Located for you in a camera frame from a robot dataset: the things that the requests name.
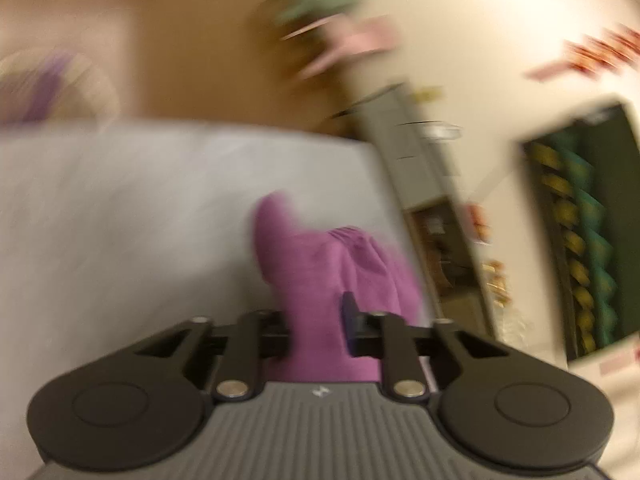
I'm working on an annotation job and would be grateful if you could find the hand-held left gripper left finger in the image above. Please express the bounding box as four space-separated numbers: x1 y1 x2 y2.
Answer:
132 310 291 403

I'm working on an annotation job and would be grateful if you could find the green plastic chair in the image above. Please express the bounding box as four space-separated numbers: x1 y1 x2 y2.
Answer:
265 0 371 26

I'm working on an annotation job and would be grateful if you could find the pink plastic chair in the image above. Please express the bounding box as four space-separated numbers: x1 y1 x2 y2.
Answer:
280 15 401 78

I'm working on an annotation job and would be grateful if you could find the low grey brown cabinet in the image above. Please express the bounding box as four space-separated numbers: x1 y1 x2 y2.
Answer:
350 80 501 341

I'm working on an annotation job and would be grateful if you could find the red hanging ornament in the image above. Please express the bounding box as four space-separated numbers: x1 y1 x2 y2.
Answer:
525 25 640 81

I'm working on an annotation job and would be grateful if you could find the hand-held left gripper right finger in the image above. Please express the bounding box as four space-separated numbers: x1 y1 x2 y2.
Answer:
341 291 508 403

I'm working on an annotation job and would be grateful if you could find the white power strip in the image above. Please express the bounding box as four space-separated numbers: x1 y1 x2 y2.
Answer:
425 122 463 141

